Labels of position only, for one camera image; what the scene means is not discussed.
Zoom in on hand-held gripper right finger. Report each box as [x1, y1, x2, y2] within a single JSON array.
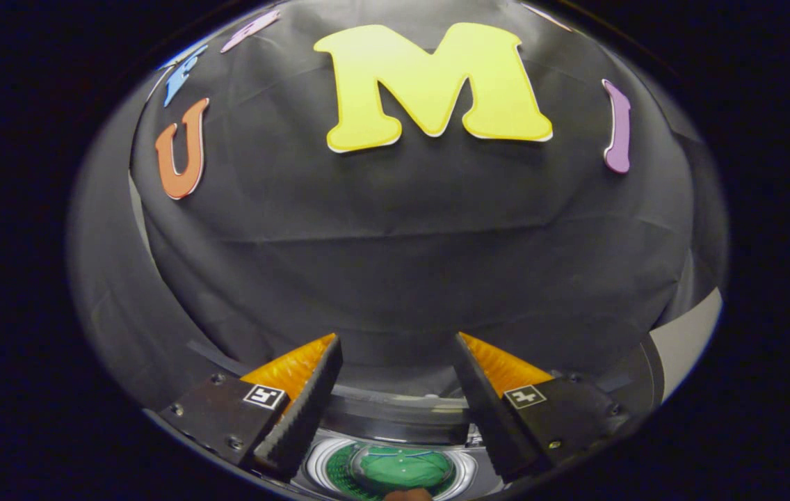
[[452, 332, 636, 484]]

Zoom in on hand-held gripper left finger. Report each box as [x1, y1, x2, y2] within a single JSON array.
[[157, 333, 344, 482]]

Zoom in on green polo shirt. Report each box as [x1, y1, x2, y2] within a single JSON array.
[[327, 442, 457, 498]]

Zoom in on black backdrop cloth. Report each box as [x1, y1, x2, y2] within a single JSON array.
[[68, 0, 728, 411]]

